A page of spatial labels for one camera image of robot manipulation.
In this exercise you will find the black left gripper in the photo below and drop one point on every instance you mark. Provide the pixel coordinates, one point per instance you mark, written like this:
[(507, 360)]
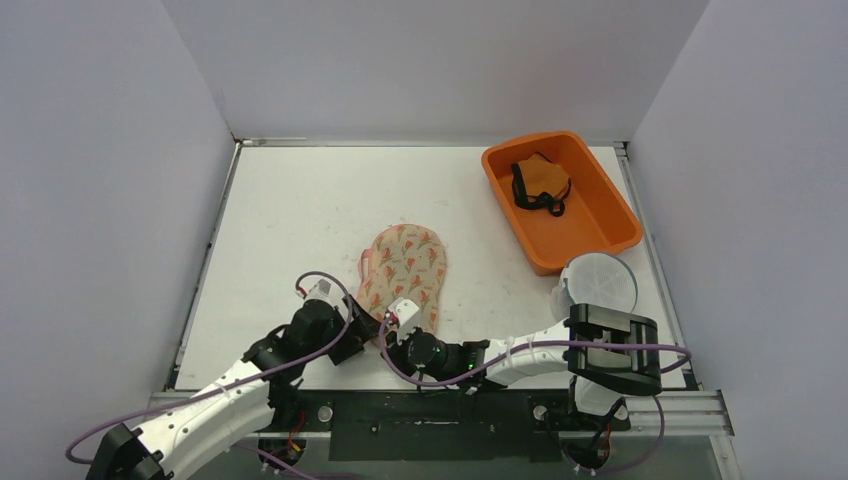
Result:
[(367, 329)]

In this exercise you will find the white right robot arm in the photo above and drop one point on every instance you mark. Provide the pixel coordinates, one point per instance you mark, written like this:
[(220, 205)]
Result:
[(608, 354)]

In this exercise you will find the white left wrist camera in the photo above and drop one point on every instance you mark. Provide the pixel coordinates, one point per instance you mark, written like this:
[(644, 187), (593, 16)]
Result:
[(325, 291)]

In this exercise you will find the pink carrot-print laundry bag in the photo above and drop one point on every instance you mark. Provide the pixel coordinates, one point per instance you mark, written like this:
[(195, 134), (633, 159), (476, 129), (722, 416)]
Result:
[(404, 261)]

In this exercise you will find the white mesh cylindrical laundry bag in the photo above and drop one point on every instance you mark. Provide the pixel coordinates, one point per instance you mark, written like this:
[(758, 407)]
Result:
[(594, 278)]

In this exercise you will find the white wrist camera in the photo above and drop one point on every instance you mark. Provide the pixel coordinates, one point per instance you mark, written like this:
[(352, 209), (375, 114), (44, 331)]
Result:
[(325, 291), (404, 317)]

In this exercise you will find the orange bra with black straps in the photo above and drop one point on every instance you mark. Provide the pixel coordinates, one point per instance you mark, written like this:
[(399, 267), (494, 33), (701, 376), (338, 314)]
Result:
[(540, 184)]

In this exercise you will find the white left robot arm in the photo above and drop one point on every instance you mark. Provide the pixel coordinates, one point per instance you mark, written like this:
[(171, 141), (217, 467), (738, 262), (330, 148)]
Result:
[(258, 391)]

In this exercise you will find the orange plastic bin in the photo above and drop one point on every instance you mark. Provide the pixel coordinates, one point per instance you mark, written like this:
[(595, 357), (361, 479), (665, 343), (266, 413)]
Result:
[(597, 217)]

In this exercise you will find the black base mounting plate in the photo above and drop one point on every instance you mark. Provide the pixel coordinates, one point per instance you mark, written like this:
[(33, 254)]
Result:
[(425, 444)]

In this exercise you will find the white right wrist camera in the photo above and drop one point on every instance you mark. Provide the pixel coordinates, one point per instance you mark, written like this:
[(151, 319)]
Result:
[(404, 317)]

